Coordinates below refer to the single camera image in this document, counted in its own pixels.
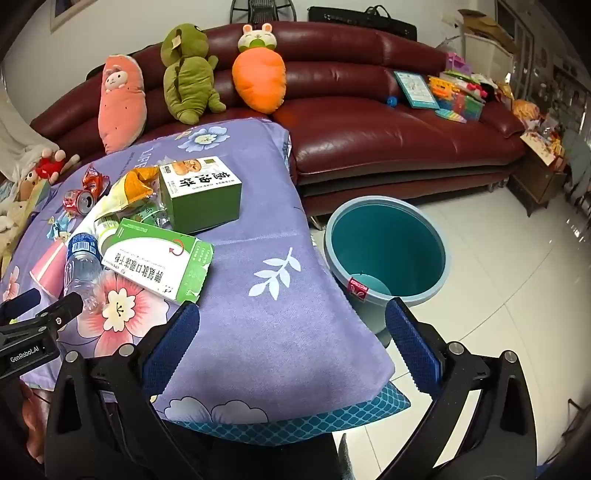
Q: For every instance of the red snack wrapper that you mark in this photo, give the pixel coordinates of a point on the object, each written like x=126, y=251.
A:
x=94, y=181

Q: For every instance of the green turtle plush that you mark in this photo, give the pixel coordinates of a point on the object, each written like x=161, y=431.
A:
x=187, y=78

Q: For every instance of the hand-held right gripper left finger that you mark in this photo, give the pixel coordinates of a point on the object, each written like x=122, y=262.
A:
x=171, y=344

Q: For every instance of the pink toy house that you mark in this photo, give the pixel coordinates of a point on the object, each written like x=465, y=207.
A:
x=458, y=63

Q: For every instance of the orange carrot bunny plush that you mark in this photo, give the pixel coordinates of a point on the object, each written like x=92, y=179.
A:
x=258, y=78

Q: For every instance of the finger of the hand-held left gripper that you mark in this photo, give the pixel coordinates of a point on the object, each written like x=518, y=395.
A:
x=60, y=314
x=21, y=302

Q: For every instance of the pile of colourful toys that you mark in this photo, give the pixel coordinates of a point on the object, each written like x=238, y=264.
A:
x=459, y=101

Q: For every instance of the picture frame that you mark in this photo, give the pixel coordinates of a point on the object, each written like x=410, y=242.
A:
x=64, y=14

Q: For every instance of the pink carrot plush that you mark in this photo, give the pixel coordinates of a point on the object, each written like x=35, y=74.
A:
x=121, y=106

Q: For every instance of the clear green snack packet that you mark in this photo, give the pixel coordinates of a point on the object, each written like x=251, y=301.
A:
x=152, y=213

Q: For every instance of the black keyboard bag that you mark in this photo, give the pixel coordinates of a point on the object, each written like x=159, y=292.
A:
x=364, y=23

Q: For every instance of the small blue ball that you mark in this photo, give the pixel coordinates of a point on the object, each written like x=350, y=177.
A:
x=392, y=101

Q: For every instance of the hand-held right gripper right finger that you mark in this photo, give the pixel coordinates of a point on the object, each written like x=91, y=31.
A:
x=413, y=346

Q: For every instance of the yellow snack bag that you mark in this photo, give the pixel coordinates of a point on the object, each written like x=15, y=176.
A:
x=122, y=194

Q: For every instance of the red plush toy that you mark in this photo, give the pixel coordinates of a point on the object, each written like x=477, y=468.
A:
x=48, y=166

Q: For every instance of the blue board book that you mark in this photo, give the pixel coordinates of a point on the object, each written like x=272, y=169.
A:
x=415, y=90

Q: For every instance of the cardboard box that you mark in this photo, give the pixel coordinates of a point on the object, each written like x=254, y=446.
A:
x=485, y=27

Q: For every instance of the white cloth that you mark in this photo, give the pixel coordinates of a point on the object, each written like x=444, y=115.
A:
x=18, y=138

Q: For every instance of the teal plastic bin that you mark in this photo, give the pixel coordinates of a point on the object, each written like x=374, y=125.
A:
x=388, y=249

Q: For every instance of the teal patterned cloth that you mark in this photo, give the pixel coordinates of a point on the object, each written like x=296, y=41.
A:
x=300, y=422

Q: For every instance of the purple floral blanket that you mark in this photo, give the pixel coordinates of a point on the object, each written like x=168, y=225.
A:
x=277, y=323

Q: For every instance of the wooden side cabinet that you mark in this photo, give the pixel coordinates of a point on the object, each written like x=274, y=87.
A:
x=538, y=177

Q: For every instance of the green cake box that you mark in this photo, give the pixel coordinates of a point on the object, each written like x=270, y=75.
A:
x=203, y=198

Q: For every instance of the white green medicine box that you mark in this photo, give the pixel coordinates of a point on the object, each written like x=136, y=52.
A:
x=154, y=261

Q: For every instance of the clear plastic water bottle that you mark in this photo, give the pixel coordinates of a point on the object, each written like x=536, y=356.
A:
x=82, y=267

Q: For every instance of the dark red leather sofa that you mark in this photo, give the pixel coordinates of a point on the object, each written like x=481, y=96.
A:
x=351, y=129

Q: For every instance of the black fan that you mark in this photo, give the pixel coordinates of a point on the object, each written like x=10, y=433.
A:
x=263, y=9

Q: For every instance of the crushed red can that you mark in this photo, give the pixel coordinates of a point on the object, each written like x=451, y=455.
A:
x=77, y=201

